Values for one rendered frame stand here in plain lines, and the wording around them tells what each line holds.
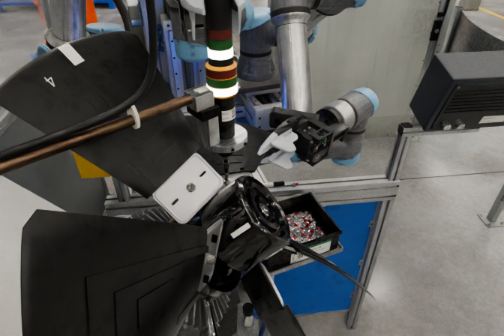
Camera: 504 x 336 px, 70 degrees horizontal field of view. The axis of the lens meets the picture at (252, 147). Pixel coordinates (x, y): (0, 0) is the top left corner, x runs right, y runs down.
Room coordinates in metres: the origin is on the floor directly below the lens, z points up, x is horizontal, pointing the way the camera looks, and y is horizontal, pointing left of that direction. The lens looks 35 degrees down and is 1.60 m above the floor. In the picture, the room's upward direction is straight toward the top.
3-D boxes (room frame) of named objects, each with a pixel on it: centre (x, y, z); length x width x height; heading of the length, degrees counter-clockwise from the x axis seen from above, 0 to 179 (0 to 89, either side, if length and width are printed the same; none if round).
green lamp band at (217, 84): (0.47, 0.04, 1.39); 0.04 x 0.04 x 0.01
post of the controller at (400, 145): (0.89, -0.44, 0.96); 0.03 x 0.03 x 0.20; 7
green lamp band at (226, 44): (0.47, 0.04, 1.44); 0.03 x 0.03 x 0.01
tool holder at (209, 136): (0.46, 0.05, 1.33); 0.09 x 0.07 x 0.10; 132
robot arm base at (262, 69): (1.29, -0.01, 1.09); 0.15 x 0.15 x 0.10
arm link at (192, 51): (0.75, 0.11, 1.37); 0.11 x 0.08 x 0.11; 145
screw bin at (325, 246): (0.68, -0.10, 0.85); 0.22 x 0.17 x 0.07; 112
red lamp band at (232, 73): (0.47, 0.04, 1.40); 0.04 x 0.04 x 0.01
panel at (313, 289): (0.84, -0.02, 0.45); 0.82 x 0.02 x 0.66; 97
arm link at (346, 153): (0.77, -0.23, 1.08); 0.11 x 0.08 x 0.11; 100
